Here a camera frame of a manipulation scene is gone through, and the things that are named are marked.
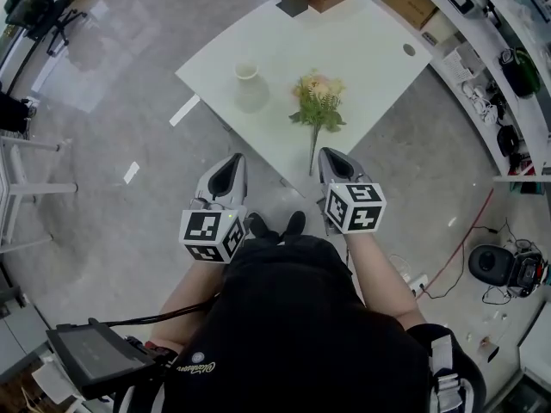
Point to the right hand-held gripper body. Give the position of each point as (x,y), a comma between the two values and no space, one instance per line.
(355,207)

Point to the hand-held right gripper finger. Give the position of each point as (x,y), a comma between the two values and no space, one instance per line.
(359,174)
(322,172)

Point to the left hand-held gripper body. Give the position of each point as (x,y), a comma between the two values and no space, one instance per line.
(206,226)

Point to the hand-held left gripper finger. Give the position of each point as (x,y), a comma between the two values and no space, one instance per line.
(242,187)
(204,187)

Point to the yellow and peach flowers bouquet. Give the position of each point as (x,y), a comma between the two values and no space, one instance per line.
(320,106)

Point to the white ribbed vase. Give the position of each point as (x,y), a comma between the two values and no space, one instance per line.
(251,95)

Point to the person's left forearm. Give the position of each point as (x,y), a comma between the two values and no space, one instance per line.
(189,299)

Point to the person's right forearm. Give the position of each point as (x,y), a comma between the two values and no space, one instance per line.
(379,273)

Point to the person's left black shoe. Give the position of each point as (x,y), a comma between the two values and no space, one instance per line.
(258,226)

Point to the person's black shoe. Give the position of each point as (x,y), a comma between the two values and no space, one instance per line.
(296,224)
(258,226)

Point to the person's right black shoe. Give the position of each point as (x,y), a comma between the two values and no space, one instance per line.
(296,224)

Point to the white power strip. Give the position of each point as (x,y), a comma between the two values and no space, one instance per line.
(416,283)

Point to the white table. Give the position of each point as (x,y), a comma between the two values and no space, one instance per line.
(370,58)

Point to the person's black shirt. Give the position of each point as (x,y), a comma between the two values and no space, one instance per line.
(292,316)

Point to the bundle of white chargers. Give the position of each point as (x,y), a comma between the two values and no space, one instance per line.
(482,106)

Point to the black round stool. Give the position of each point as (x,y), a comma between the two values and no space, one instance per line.
(490,269)

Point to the white plastic basket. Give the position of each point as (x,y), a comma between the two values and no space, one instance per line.
(460,65)

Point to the small black pouch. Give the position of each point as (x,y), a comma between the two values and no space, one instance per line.
(508,140)

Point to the black tablet screen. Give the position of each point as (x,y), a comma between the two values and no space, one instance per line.
(94,355)

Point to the white shelving unit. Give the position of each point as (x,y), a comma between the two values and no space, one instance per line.
(534,136)

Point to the brown cardboard box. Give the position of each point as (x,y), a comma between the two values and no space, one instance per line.
(406,0)

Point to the black electronic device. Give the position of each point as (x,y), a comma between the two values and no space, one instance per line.
(527,271)

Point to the black and green bag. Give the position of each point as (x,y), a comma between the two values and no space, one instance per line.
(516,75)

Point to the black mesh office chair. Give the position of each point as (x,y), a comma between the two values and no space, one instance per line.
(30,7)

